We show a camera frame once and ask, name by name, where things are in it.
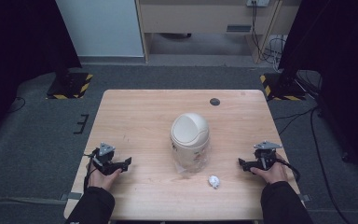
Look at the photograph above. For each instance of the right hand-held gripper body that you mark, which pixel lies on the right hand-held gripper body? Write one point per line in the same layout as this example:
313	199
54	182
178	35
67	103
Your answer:
264	158

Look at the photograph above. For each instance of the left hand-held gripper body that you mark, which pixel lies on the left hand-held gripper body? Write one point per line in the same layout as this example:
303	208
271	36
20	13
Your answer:
105	161

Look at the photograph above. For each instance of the white paper ball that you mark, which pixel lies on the white paper ball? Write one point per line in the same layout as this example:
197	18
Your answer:
214	181

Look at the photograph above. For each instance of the cream swing-lid trash bin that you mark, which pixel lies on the cream swing-lid trash bin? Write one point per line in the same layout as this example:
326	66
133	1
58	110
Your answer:
189	137

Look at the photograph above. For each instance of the person's left hand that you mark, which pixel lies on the person's left hand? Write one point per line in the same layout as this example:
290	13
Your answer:
101	179

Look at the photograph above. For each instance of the person's right hand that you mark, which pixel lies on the person's right hand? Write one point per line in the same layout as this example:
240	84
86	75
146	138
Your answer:
275	174

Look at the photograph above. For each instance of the clear plastic bin liner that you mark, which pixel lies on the clear plastic bin liner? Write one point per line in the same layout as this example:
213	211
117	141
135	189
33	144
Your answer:
195	166

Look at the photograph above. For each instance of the dark round table grommet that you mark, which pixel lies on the dark round table grommet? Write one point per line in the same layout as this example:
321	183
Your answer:
214	101

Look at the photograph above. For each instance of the black striped stand base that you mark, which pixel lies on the black striped stand base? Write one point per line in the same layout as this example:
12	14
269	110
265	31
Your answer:
71	87
281	88

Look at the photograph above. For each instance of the black curtain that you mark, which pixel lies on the black curtain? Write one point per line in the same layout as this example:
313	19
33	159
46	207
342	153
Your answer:
18	46
341	62

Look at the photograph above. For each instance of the beige wooden cabinet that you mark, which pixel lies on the beige wooden cabinet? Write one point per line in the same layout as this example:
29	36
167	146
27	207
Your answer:
199	18

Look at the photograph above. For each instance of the grey table edge bracket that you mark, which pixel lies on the grey table edge bracket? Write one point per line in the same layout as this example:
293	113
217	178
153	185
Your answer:
304	197
71	196

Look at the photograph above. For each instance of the grey wall power socket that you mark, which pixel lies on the grey wall power socket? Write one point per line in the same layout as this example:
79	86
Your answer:
258	2

